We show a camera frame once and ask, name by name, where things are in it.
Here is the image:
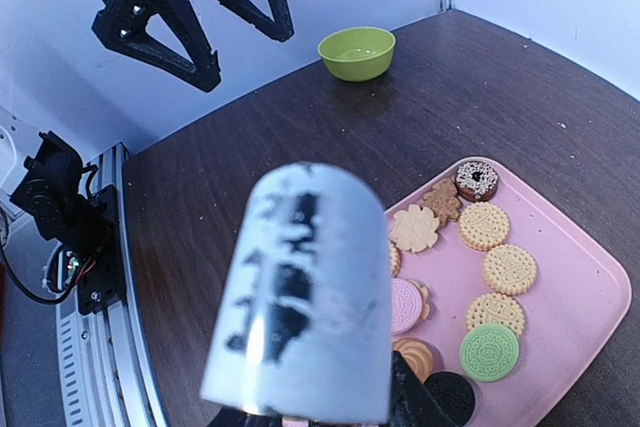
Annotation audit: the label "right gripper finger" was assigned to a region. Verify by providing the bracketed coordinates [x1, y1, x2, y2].
[389, 351, 454, 426]

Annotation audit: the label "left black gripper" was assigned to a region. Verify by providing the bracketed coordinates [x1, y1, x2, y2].
[92, 0, 294, 92]

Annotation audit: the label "swirl butter cookie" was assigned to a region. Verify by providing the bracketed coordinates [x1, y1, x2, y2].
[392, 338, 434, 383]

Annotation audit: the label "metal serving tongs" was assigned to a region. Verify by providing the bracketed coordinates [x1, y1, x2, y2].
[200, 162, 392, 424]

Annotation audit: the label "black sandwich cookie upper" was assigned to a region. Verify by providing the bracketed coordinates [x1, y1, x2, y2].
[425, 371, 476, 426]

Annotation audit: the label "green sandwich cookie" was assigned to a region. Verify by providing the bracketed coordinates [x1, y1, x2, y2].
[459, 324, 520, 382]

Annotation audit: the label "pink sandwich cookie upper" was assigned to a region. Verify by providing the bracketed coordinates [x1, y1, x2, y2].
[391, 278, 423, 336]

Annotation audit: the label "beige round biscuit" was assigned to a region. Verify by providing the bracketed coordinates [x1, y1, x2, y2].
[482, 244, 537, 296]
[458, 202, 510, 251]
[465, 292, 526, 337]

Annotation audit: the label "pink plastic tray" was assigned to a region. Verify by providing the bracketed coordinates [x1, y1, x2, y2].
[399, 160, 632, 426]

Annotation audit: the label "green plastic bowl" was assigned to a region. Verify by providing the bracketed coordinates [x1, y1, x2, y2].
[317, 27, 396, 83]

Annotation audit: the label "beige flower cookie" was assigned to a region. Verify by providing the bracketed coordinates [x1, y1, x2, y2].
[390, 204, 439, 253]

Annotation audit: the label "beige round biscuit top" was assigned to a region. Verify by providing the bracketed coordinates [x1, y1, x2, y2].
[458, 202, 510, 251]

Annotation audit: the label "brown tree cookie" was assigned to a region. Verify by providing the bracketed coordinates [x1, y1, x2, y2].
[421, 178, 462, 228]

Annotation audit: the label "chocolate sprinkle donut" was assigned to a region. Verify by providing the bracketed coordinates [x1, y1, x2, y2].
[454, 161, 500, 202]

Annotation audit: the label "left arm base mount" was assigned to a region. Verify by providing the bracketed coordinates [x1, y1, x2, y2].
[1, 131, 127, 316]

